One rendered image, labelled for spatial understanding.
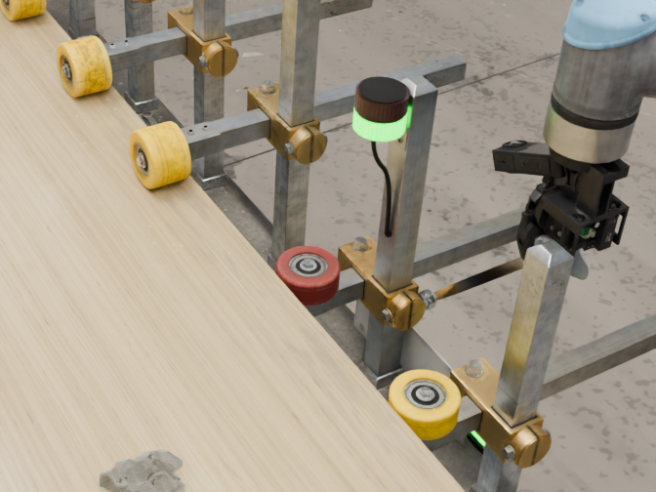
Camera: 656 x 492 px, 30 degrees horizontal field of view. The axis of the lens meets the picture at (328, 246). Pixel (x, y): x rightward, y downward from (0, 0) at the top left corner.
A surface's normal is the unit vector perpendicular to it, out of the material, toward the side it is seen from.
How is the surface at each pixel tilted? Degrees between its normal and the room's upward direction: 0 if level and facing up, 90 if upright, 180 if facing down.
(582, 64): 90
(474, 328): 0
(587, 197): 90
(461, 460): 0
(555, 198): 0
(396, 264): 90
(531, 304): 90
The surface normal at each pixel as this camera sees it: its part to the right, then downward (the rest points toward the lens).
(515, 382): -0.85, 0.30
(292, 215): 0.53, 0.56
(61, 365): 0.07, -0.77
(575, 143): -0.48, 0.52
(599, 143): 0.05, 0.63
